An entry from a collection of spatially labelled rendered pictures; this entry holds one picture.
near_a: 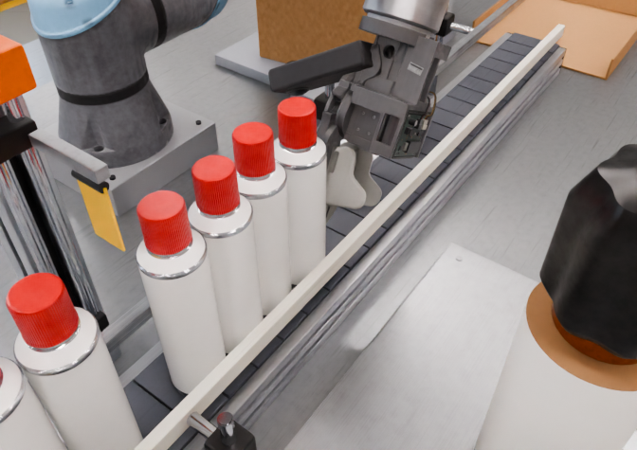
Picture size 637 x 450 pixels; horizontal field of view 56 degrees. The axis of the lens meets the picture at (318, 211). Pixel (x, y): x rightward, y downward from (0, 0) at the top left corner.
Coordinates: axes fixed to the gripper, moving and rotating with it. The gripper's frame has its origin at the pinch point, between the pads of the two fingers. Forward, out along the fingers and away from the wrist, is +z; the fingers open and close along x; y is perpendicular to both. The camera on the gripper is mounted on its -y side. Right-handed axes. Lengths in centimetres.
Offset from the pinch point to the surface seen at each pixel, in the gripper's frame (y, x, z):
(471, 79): -2.6, 41.4, -17.5
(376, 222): 4.5, 5.2, -0.1
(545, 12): -5, 80, -35
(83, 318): 1.3, -29.4, 4.0
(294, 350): 5.9, -7.4, 11.2
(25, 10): -287, 153, 20
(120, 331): -2.5, -21.8, 9.4
